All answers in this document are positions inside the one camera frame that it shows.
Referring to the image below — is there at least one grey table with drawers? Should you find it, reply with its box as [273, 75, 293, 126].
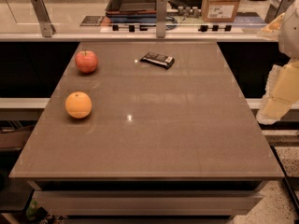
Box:
[11, 41, 283, 217]

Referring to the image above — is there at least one red apple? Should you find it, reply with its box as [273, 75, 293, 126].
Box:
[75, 50, 98, 74]

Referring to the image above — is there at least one metal glass bracket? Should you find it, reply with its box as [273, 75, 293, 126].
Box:
[156, 0, 167, 38]
[30, 0, 56, 37]
[264, 0, 295, 23]

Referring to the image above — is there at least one left metal glass bracket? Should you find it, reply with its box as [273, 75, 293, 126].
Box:
[30, 0, 56, 37]

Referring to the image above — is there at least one open orange tool case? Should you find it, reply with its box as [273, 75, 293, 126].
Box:
[106, 0, 156, 17]

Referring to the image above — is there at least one cardboard box with label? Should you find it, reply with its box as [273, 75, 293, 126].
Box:
[201, 0, 240, 22]

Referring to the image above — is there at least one middle metal glass bracket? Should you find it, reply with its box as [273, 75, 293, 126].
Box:
[156, 0, 167, 38]

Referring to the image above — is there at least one right metal glass bracket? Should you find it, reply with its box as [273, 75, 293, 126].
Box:
[264, 0, 295, 23]

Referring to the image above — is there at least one orange fruit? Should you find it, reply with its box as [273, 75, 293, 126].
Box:
[65, 91, 93, 119]

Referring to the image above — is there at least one black snack bar packet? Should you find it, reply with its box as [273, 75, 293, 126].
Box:
[140, 52, 175, 69]

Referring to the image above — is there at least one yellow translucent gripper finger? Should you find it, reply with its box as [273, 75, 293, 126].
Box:
[257, 13, 284, 41]
[256, 59, 299, 125]

